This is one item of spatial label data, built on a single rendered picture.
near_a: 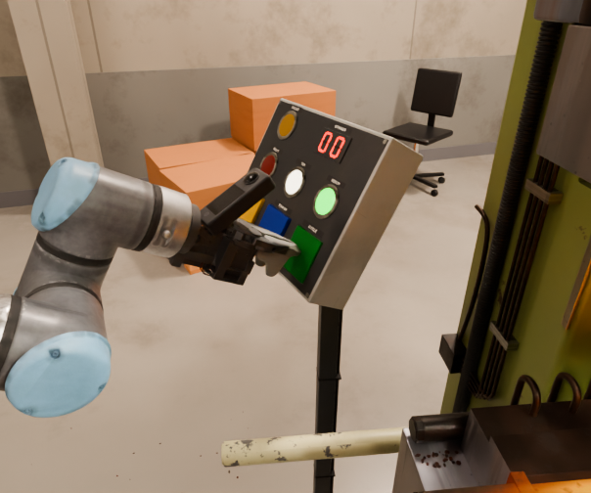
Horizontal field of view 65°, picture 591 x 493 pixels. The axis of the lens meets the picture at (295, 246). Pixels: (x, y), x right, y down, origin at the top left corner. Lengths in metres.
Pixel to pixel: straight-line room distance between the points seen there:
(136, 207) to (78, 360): 0.19
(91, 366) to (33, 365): 0.05
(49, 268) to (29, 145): 3.25
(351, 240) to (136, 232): 0.32
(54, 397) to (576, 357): 0.59
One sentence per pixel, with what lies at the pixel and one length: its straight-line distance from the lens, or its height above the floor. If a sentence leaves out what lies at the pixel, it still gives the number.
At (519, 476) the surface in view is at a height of 1.01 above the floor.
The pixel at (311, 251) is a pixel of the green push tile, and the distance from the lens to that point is 0.74.
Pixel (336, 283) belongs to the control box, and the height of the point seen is 0.98.
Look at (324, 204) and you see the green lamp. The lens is 0.75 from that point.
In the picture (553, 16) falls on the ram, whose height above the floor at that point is 1.37.
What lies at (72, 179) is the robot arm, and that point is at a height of 1.20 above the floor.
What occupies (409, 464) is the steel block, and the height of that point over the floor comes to 0.90.
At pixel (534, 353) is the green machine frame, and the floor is 0.96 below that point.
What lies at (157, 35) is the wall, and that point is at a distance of 3.65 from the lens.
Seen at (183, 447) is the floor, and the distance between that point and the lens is 1.80.
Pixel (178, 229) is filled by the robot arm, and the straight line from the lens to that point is 0.61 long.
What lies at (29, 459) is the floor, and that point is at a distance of 1.95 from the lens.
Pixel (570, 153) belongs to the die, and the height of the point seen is 1.28.
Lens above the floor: 1.38
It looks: 29 degrees down
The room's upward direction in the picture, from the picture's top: straight up
